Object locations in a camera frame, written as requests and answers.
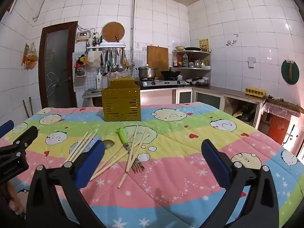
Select rectangular wooden cutting board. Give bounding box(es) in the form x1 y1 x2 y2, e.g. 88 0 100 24
147 46 169 70

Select wooden chopstick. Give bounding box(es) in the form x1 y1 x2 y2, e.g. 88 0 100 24
67 132 93 163
90 134 150 181
78 131 98 158
64 131 89 164
94 136 143 171
118 129 147 189
125 125 139 173
71 132 95 161

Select hanging bag of oranges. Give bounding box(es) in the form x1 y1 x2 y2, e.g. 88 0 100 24
22 42 39 70

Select beige hanging cloth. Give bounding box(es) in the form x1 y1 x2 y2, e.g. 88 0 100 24
86 52 101 67

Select yellow wall poster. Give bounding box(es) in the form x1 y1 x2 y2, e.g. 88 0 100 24
199 38 211 52

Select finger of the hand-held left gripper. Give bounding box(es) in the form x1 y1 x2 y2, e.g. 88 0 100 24
0 120 15 139
13 125 39 148

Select yellow egg carton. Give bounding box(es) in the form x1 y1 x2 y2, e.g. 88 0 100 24
245 87 267 98

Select steel cooking pot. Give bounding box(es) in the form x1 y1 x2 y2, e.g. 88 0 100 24
136 64 158 79

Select wall hooks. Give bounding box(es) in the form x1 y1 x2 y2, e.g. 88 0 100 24
225 33 239 47

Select green round wall board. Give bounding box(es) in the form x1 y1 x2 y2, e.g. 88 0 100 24
281 59 300 85

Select metal spoon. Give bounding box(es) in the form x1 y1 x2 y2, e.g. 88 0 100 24
102 139 115 150

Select yellow black hanging toy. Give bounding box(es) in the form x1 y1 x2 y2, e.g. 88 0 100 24
74 54 88 67

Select brown frosted glass door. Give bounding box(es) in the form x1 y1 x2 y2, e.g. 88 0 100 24
39 21 78 108

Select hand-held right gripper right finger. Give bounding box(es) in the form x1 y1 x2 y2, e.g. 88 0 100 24
201 139 279 228

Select red box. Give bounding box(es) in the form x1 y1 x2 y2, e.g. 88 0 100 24
269 115 291 145

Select steel counter cabinets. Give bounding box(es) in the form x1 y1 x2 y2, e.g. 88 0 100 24
140 85 266 129

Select colourful printed blanket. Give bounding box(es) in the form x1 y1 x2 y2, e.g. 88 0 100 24
0 102 304 228

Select steel wall utensil rack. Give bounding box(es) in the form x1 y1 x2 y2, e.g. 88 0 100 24
86 43 126 52

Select plastic-covered side table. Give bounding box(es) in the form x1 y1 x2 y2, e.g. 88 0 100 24
261 95 304 122

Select black wok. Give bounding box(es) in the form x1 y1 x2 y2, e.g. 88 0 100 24
160 68 181 80

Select yellow perforated utensil holder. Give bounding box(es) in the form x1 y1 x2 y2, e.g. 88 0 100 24
102 78 142 122

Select steel corner shelf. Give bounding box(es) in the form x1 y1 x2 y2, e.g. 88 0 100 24
172 49 212 72

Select leaning wooden sticks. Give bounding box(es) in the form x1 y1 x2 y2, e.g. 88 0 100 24
22 97 34 118

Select row of condiment bottles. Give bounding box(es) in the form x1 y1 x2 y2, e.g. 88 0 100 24
173 53 211 68

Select round bamboo board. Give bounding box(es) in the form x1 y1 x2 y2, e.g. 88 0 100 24
102 22 125 43

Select steel gas stove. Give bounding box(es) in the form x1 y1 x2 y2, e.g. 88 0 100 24
135 77 186 90

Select row of hanging kitchen utensils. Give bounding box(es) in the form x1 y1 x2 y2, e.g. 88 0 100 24
100 48 136 76

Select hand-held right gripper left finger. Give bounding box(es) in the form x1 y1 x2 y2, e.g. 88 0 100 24
26 140 106 228

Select person's left hand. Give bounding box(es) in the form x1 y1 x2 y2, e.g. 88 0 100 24
7 182 25 216

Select grey wall pipe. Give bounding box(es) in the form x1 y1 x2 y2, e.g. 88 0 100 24
32 0 137 63

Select group of bowls on counter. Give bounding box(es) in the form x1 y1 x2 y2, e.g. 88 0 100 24
186 77 211 86

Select wire wall basket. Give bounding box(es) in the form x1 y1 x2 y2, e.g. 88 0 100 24
74 66 86 78

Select green-handled metal fork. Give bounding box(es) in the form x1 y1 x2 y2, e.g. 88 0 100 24
116 128 145 173

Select steel sink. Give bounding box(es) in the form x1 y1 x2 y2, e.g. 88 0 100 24
82 89 103 107

